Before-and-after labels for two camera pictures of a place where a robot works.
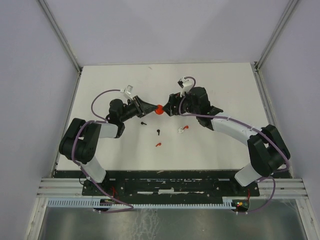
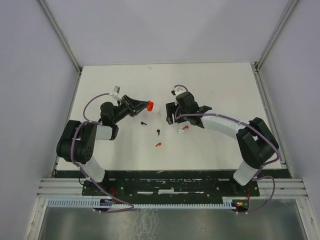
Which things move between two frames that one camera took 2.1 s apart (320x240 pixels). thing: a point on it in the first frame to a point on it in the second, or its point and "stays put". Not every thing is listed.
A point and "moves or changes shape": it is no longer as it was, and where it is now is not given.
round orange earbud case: (160, 110) moves or changes shape
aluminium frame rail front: (285, 187) stays put
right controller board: (242, 205) stays put
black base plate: (169, 188) stays put
